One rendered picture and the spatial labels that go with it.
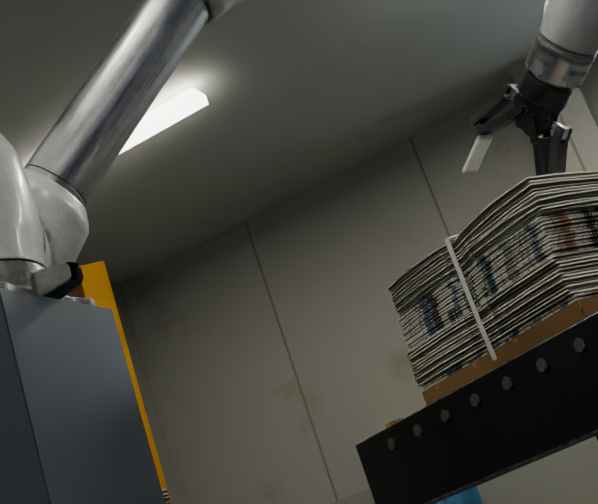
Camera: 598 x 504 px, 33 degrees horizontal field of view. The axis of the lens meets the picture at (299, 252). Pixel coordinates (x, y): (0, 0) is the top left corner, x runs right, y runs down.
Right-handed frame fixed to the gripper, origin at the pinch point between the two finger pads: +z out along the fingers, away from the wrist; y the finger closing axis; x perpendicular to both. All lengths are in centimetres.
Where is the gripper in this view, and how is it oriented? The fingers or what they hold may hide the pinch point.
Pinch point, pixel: (497, 190)
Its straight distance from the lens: 164.8
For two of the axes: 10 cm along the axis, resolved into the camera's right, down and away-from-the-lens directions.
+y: 4.9, 6.0, -6.3
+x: 8.2, -0.9, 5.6
